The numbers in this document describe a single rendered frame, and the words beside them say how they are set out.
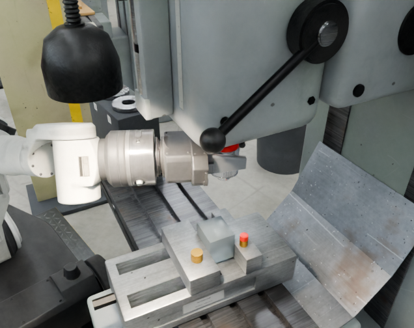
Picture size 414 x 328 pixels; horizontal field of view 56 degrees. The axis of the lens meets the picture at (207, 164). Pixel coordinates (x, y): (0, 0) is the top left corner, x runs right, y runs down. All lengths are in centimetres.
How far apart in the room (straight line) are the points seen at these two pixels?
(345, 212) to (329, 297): 19
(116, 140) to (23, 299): 85
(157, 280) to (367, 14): 55
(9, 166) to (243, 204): 192
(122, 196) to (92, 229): 135
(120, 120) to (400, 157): 66
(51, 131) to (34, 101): 173
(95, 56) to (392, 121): 63
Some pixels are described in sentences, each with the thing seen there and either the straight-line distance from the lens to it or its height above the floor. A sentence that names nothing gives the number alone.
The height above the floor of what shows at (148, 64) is 141.
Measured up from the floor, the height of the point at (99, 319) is 85.
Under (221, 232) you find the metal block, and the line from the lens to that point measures 74.
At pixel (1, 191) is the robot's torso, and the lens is 119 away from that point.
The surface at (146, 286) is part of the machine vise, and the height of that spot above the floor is 100.
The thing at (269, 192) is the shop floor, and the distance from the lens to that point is 261.
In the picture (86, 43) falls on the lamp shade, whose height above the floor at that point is 147.
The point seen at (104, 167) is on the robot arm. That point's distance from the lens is 60.
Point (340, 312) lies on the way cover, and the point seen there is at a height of 87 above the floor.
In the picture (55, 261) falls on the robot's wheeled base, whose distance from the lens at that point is 146.
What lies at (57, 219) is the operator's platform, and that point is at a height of 40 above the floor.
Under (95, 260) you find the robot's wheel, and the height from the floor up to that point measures 60.
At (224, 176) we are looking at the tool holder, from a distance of 62.
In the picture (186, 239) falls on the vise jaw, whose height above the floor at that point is 104.
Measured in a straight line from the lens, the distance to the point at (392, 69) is 60.
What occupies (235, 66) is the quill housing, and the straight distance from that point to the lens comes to 44.
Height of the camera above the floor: 157
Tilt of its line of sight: 33 degrees down
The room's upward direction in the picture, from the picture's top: straight up
